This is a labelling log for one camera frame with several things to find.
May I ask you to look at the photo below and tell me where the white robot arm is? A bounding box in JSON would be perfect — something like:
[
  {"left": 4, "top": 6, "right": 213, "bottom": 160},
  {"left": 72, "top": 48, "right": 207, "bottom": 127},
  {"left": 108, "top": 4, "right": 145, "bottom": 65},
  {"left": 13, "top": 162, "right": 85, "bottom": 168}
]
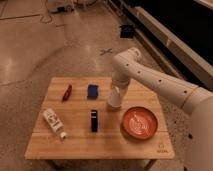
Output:
[{"left": 112, "top": 47, "right": 213, "bottom": 171}]

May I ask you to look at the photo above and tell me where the black eraser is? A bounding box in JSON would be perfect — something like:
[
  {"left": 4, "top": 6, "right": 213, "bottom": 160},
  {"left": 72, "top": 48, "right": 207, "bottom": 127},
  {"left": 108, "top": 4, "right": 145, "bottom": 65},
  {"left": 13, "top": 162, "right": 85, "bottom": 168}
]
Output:
[{"left": 91, "top": 109, "right": 98, "bottom": 132}]

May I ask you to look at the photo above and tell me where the blue sponge block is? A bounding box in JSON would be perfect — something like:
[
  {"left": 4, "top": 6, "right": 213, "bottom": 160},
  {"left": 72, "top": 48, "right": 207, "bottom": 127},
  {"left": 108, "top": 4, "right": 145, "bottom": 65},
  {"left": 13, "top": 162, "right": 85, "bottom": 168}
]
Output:
[{"left": 87, "top": 84, "right": 98, "bottom": 99}]

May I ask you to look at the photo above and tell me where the orange patterned bowl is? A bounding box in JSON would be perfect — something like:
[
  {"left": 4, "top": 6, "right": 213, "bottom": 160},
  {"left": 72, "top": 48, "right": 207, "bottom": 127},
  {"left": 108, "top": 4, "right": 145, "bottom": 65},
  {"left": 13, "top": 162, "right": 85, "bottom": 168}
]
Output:
[{"left": 122, "top": 106, "right": 158, "bottom": 140}]

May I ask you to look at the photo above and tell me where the wooden folding table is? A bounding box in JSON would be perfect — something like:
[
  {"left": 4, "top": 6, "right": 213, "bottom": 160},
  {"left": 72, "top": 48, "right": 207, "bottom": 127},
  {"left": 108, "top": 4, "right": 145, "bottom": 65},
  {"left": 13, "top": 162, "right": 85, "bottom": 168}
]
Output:
[{"left": 25, "top": 77, "right": 175, "bottom": 160}]

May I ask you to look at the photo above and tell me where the black box on floor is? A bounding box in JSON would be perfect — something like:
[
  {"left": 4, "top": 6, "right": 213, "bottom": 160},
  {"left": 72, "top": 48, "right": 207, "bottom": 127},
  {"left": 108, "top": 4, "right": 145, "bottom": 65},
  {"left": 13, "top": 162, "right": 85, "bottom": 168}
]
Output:
[{"left": 120, "top": 25, "right": 135, "bottom": 38}]

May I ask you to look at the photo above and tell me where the white tube bottle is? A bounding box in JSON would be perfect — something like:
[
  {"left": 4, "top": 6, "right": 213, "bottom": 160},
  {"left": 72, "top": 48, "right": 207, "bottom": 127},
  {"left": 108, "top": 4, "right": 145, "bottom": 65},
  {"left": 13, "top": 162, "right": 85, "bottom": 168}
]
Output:
[{"left": 43, "top": 108, "right": 67, "bottom": 139}]

